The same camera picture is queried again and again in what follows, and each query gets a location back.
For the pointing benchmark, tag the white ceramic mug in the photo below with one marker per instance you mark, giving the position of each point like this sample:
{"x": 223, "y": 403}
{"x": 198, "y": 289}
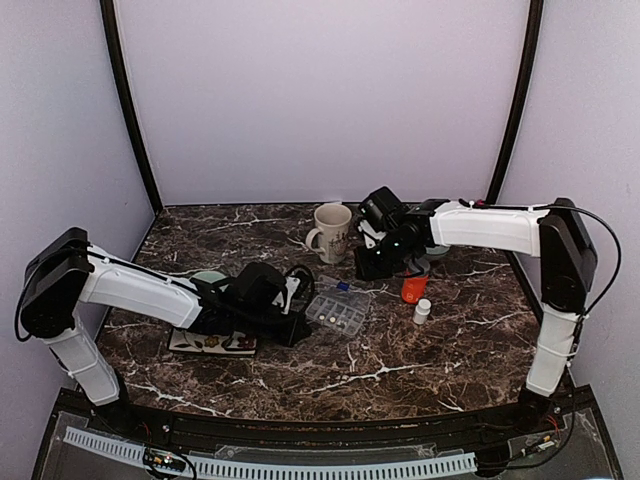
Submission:
{"x": 328, "y": 237}

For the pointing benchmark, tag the black front table rail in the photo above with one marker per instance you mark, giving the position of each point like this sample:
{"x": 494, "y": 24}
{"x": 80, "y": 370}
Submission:
{"x": 478, "y": 429}

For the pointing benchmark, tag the green bowl right side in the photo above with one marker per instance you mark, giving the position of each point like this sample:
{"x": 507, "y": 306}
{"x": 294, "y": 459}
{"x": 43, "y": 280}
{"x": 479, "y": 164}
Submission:
{"x": 437, "y": 251}

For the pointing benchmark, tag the black right frame post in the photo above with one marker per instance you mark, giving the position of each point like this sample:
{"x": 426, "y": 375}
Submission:
{"x": 521, "y": 89}

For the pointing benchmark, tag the floral square plate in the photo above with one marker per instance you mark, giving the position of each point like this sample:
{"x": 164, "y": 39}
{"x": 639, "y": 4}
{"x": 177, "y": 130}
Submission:
{"x": 236, "y": 344}

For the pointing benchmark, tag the small white dropper bottle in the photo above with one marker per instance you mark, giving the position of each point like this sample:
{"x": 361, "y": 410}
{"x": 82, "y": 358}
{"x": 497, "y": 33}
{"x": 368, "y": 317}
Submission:
{"x": 422, "y": 311}

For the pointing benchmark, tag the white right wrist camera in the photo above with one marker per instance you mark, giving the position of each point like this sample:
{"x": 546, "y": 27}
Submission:
{"x": 371, "y": 237}

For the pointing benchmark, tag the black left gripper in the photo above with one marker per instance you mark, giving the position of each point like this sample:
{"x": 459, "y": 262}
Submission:
{"x": 290, "y": 337}

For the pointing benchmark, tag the orange bottle with grey lid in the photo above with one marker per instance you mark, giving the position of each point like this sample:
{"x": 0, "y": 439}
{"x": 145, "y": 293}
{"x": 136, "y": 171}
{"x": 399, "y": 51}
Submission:
{"x": 413, "y": 287}

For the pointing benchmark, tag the clear plastic pill organizer box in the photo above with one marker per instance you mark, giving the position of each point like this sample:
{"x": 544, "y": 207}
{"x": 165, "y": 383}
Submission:
{"x": 350, "y": 308}

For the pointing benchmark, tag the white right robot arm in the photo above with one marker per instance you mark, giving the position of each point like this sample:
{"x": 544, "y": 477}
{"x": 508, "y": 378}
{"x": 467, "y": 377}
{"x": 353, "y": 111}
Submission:
{"x": 556, "y": 235}

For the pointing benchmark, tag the black frame post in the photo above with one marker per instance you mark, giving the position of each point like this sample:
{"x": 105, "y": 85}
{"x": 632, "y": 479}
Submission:
{"x": 126, "y": 102}
{"x": 521, "y": 89}

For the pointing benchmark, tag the green bowl on plate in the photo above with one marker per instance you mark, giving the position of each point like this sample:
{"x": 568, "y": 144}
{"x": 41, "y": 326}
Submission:
{"x": 208, "y": 276}

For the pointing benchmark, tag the black left frame post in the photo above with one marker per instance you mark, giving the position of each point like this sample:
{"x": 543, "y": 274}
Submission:
{"x": 126, "y": 102}

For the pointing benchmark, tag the white slotted cable duct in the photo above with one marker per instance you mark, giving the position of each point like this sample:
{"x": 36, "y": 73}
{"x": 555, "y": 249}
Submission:
{"x": 235, "y": 462}

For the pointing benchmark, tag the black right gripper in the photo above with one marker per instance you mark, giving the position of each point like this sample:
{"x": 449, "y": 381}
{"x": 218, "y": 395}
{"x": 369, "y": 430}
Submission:
{"x": 367, "y": 272}

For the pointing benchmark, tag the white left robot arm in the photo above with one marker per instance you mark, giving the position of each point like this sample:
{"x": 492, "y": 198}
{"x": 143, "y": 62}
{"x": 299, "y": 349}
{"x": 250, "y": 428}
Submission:
{"x": 70, "y": 271}

